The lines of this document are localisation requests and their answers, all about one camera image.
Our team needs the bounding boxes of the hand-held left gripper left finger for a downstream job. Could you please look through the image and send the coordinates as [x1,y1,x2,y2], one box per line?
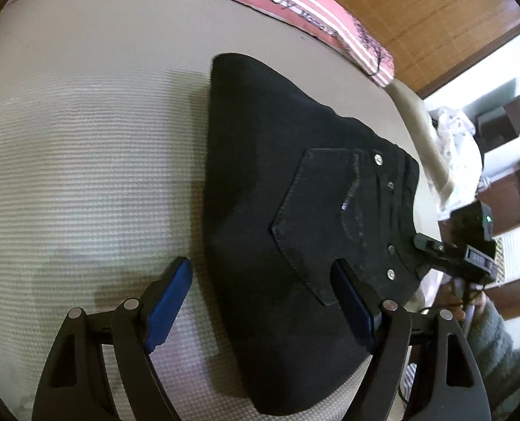
[32,256,194,421]

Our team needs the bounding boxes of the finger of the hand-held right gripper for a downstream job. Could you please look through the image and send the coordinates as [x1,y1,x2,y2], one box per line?
[412,233,445,267]

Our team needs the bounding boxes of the bamboo wall mat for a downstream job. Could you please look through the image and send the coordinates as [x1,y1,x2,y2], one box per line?
[282,0,520,97]

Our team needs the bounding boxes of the beige woven bed mat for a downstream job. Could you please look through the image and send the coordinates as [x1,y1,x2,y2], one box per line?
[0,0,455,421]

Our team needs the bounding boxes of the dark box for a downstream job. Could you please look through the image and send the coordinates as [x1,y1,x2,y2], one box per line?
[476,90,520,152]

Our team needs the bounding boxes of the black pants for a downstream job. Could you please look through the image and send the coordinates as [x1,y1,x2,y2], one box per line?
[202,53,420,416]

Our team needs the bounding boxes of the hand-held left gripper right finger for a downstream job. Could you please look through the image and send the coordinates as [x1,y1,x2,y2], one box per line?
[330,258,492,421]

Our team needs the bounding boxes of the white dotted cloth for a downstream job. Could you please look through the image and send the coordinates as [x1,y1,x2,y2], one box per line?
[426,106,484,211]

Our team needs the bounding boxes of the person's right forearm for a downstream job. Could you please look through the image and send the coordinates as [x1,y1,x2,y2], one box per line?
[464,302,520,421]

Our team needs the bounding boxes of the person's right hand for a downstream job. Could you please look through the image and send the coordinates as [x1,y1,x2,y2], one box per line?
[441,289,488,329]

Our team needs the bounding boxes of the pink striped pillow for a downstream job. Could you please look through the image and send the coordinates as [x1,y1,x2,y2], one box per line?
[16,0,396,88]

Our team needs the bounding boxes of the brown wooden shelf unit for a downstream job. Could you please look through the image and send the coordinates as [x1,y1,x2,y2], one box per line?
[477,147,520,321]

